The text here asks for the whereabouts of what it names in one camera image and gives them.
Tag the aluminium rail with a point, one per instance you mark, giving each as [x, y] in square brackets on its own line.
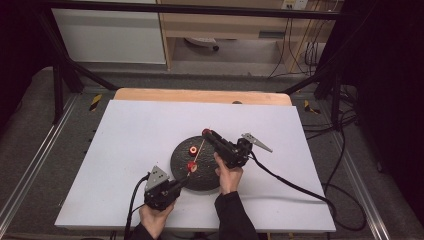
[360, 186]
[40, 156]

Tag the black curtain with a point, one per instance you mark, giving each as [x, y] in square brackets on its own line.
[393, 100]
[20, 50]

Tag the wooden table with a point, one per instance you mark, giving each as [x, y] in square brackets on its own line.
[200, 96]

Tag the black metal crossbar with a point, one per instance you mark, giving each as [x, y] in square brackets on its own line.
[200, 10]

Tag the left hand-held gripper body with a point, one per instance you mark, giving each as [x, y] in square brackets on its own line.
[160, 195]

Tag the black round plate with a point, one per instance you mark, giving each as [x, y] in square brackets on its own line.
[181, 156]

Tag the white board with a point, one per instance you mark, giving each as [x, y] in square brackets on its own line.
[126, 133]

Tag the light wooden desk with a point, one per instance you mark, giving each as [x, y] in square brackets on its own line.
[226, 23]

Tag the thin wooden skewer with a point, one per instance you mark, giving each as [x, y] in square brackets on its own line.
[199, 151]

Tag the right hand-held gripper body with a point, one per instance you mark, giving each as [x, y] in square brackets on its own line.
[235, 155]

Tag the person's right hand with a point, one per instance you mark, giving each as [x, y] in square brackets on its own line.
[230, 178]

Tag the white cabinet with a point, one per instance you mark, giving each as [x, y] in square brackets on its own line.
[106, 36]

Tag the person's left hand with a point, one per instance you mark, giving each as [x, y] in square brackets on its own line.
[155, 218]

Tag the white power strip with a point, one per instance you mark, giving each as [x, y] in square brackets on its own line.
[295, 4]

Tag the white curved object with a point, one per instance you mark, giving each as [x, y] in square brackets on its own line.
[201, 41]

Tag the grey desk label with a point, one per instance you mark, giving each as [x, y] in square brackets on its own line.
[271, 34]

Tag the black metal stand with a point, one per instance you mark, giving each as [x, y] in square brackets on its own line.
[336, 100]
[58, 93]

